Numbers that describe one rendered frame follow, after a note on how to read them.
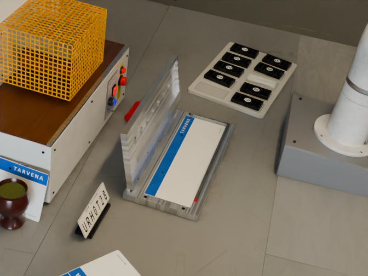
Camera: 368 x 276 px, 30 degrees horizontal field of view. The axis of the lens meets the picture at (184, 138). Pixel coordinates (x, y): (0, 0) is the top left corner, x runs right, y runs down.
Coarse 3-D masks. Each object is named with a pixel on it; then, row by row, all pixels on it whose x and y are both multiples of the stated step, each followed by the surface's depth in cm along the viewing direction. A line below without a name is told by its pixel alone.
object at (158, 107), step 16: (176, 64) 205; (160, 80) 192; (176, 80) 209; (160, 96) 197; (176, 96) 208; (144, 112) 184; (160, 112) 198; (128, 128) 172; (144, 128) 186; (160, 128) 196; (128, 144) 172; (144, 144) 187; (128, 160) 174; (144, 160) 185; (128, 176) 177
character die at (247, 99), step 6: (234, 96) 227; (240, 96) 227; (246, 96) 227; (234, 102) 225; (240, 102) 224; (246, 102) 224; (252, 102) 224; (258, 102) 225; (252, 108) 223; (258, 108) 222
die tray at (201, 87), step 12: (228, 48) 254; (216, 60) 245; (252, 60) 249; (204, 72) 238; (252, 72) 242; (288, 72) 246; (192, 84) 230; (204, 84) 231; (216, 84) 232; (240, 84) 235; (276, 84) 238; (204, 96) 226; (216, 96) 226; (228, 96) 227; (252, 96) 230; (276, 96) 232; (240, 108) 223; (264, 108) 225
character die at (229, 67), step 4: (216, 64) 241; (220, 64) 242; (224, 64) 242; (228, 64) 242; (216, 68) 240; (220, 68) 239; (224, 68) 240; (228, 68) 240; (232, 68) 240; (236, 68) 241; (240, 68) 241; (224, 72) 239; (228, 72) 239; (232, 72) 238; (236, 72) 238; (240, 72) 239; (236, 76) 238
